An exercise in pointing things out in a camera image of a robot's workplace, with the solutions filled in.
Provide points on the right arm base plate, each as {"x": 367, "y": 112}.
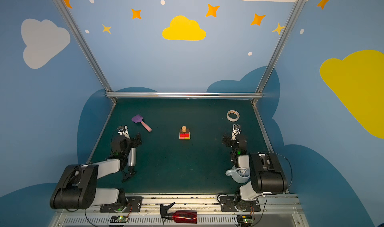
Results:
{"x": 236, "y": 204}

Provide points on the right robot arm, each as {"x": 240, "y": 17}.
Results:
{"x": 260, "y": 174}

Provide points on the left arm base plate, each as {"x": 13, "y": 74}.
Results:
{"x": 135, "y": 203}

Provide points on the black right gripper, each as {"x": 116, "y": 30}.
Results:
{"x": 227, "y": 140}

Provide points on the white tape roll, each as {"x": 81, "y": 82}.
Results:
{"x": 233, "y": 116}

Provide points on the light blue mug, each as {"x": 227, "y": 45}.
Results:
{"x": 239, "y": 174}

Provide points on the purple pink toy spatula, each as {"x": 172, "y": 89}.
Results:
{"x": 139, "y": 119}

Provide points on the aluminium frame rail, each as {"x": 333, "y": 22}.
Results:
{"x": 182, "y": 95}

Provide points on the left controller board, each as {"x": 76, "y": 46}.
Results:
{"x": 119, "y": 219}

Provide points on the aluminium corner post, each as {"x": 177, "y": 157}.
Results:
{"x": 77, "y": 33}
{"x": 290, "y": 23}

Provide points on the right controller board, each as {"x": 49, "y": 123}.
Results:
{"x": 244, "y": 220}

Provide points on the black spray nozzle on table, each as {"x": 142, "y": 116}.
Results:
{"x": 128, "y": 173}

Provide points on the controller board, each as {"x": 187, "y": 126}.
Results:
{"x": 244, "y": 220}
{"x": 119, "y": 219}

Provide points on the silver metal can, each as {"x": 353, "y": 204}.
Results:
{"x": 132, "y": 157}

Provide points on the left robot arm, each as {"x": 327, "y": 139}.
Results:
{"x": 77, "y": 187}

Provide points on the red spray bottle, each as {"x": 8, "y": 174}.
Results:
{"x": 181, "y": 217}

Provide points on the aluminium corner post left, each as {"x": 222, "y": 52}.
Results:
{"x": 77, "y": 33}

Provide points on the aluminium corner post right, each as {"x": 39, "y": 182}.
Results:
{"x": 290, "y": 23}

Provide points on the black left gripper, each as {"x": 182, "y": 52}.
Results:
{"x": 133, "y": 141}

